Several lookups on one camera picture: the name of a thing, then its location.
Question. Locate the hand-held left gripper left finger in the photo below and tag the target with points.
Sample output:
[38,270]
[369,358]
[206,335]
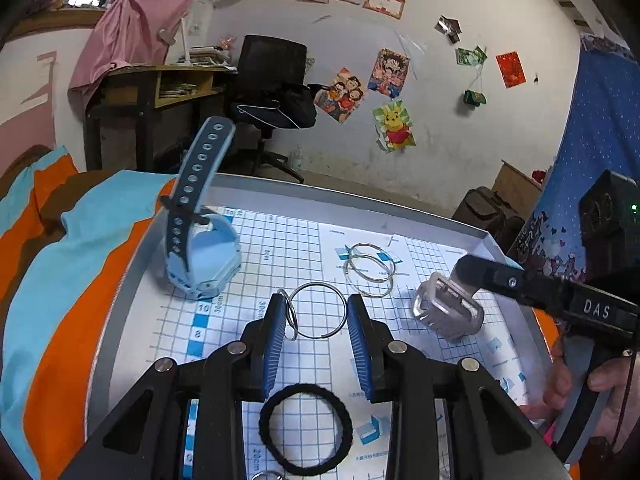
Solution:
[272,345]

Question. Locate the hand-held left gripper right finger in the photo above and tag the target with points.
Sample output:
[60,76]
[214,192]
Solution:
[357,345]

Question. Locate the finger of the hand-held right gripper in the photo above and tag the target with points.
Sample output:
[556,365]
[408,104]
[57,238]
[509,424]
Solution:
[500,277]

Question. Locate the silver metal watch band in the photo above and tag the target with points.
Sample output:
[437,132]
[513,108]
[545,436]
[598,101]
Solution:
[450,320]

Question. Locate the light blue smartwatch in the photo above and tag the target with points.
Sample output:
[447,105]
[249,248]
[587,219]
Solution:
[205,260]

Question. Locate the silver tray box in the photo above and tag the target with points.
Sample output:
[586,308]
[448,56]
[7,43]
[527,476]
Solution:
[300,200]

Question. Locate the person's right hand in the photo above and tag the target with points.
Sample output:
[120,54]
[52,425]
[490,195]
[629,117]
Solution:
[617,390]

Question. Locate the dark suitcase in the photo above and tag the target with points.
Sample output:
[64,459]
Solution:
[482,210]

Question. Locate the wooden cabinet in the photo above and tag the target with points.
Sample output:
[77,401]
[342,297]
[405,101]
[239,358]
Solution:
[515,185]

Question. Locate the white grid paper sheet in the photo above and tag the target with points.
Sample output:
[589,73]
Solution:
[280,250]

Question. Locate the blue printed curtain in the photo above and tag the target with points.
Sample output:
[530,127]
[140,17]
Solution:
[600,125]

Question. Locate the green hanging ornament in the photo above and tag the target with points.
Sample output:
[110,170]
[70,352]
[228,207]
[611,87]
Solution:
[475,98]

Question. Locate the yellow bear poster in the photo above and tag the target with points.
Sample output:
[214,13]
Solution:
[395,127]

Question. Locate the clear plastic bottle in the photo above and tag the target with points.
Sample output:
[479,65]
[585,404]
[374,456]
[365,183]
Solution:
[297,160]

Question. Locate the red paper poster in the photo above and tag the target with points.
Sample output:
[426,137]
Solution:
[510,70]

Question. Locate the cartoon fighter poster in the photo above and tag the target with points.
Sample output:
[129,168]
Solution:
[389,72]

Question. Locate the cartoon family poster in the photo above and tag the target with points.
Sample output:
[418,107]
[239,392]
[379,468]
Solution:
[342,95]

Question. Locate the dark bag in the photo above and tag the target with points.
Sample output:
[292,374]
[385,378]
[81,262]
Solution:
[300,105]

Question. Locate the black office chair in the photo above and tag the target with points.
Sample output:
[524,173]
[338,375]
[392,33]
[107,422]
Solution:
[272,60]

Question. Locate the wooden desk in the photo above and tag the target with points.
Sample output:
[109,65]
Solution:
[150,72]

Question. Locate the pile of papers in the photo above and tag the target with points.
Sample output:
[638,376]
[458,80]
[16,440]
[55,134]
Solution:
[205,52]

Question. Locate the white desk lamp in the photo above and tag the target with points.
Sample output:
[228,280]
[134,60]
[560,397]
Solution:
[184,40]

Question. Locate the pink curtain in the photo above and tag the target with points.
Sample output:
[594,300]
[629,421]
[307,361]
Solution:
[130,25]

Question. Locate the green wall photo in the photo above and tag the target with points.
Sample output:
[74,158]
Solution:
[471,56]

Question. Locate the dark wall photo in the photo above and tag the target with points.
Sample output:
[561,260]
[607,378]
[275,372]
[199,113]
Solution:
[447,29]

